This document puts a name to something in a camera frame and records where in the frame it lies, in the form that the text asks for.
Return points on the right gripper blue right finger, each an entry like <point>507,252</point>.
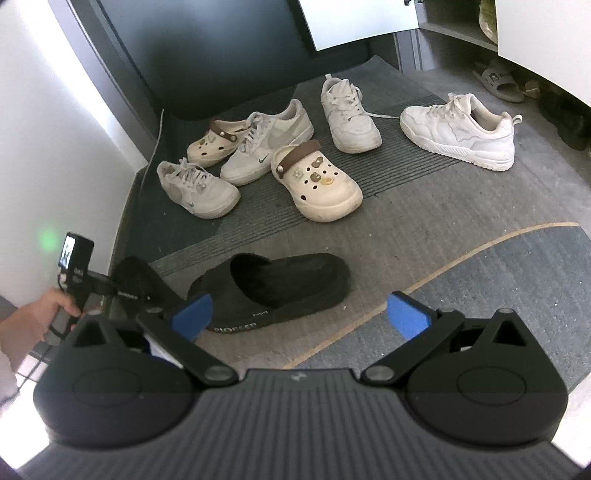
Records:
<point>424,329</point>

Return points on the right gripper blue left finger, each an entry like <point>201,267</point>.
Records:
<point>175,332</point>

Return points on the black fuzzy slipper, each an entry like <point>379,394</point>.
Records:
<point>249,291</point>

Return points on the grey-white swoosh sneaker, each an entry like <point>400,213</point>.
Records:
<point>267,134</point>
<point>200,193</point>

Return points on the cream clog with brown strap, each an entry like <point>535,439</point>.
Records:
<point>322,192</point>

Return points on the white chunky sneaker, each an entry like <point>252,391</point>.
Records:
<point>463,129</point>

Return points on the white lace-up sneaker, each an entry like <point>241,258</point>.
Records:
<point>352,127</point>

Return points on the white cabinet door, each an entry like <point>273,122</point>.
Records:
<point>550,38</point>
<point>337,22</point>

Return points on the dark shoes in cabinet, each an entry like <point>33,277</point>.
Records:
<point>570,116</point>

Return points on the person's left hand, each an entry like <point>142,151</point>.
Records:
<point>27,326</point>

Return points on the dark ribbed door mat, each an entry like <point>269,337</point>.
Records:
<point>169,238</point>

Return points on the grey rug with yellow line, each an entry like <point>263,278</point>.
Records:
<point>446,233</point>

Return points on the grey slide sandal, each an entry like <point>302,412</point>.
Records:
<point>498,80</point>

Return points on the shoe cabinet shelves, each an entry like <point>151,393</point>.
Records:
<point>459,20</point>

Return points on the yellowish shoe on shelf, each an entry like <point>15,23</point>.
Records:
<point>488,20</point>

